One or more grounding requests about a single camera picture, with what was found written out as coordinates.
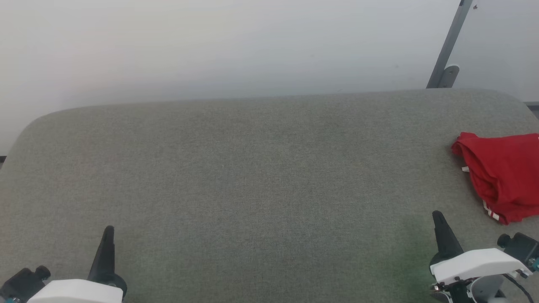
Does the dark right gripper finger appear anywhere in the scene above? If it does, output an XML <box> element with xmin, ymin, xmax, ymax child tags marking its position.
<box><xmin>430</xmin><ymin>210</ymin><xmax>465</xmax><ymax>266</ymax></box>

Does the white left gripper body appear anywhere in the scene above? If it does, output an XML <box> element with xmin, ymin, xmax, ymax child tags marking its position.
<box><xmin>27</xmin><ymin>279</ymin><xmax>124</xmax><ymax>303</ymax></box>

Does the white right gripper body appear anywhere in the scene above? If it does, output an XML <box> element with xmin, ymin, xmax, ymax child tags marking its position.
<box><xmin>430</xmin><ymin>248</ymin><xmax>532</xmax><ymax>287</ymax></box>

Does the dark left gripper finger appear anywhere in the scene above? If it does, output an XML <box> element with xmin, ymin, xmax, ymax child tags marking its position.
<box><xmin>87</xmin><ymin>225</ymin><xmax>128</xmax><ymax>295</ymax></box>

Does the red garment with white trim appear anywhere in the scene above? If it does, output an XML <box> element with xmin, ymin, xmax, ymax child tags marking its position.
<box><xmin>451</xmin><ymin>132</ymin><xmax>539</xmax><ymax>226</ymax></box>

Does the grey fabric sofa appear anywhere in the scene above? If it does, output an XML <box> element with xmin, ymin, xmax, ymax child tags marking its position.
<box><xmin>0</xmin><ymin>88</ymin><xmax>539</xmax><ymax>303</ymax></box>

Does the grey metal pole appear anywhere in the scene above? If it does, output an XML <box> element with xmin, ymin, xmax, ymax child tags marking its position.
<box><xmin>426</xmin><ymin>0</ymin><xmax>475</xmax><ymax>89</ymax></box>

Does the grey pole bracket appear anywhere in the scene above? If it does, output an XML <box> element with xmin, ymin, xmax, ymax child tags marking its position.
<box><xmin>438</xmin><ymin>65</ymin><xmax>461</xmax><ymax>89</ymax></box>

